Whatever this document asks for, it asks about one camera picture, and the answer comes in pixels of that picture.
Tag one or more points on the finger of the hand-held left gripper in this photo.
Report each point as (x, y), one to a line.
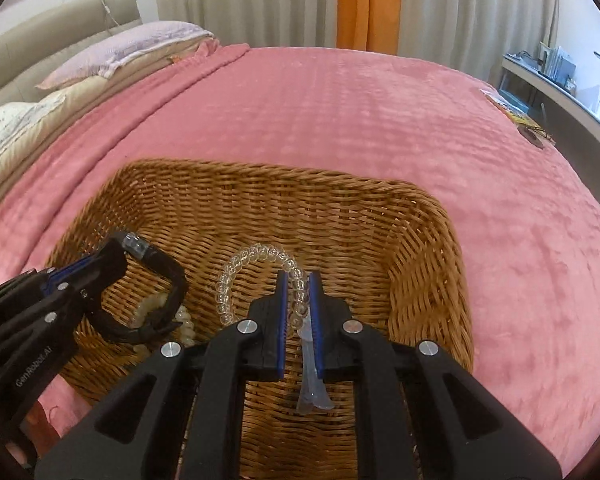
(75, 260)
(95, 280)

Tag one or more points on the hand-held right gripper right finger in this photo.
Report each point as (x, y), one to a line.
(316, 330)

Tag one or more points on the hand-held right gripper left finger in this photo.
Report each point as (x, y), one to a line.
(281, 325)

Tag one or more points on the clear plastic hair clip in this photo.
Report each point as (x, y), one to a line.
(312, 385)

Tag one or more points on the black wrist watch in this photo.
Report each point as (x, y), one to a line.
(177, 280)

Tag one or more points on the brown wicker basket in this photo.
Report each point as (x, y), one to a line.
(330, 220)

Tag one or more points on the white floral pillow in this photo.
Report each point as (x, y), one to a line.
(10, 125)

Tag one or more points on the beige quilt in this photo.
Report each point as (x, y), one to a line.
(105, 85)

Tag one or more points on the lilac pillow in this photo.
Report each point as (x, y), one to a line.
(130, 45)

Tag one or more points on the pink fleece blanket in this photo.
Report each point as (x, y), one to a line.
(355, 110)

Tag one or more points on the beige padded headboard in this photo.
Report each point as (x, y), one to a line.
(55, 25)

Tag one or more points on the small dark object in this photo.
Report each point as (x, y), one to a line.
(535, 139)

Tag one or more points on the magazine on bed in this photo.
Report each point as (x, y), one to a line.
(510, 107)

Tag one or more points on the beige curtain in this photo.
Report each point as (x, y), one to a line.
(245, 0)
(470, 10)

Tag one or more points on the orange curtain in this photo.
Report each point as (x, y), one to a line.
(367, 5)

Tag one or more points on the grey desk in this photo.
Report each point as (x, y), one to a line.
(570, 110)

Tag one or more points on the row of books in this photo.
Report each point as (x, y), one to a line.
(560, 65)

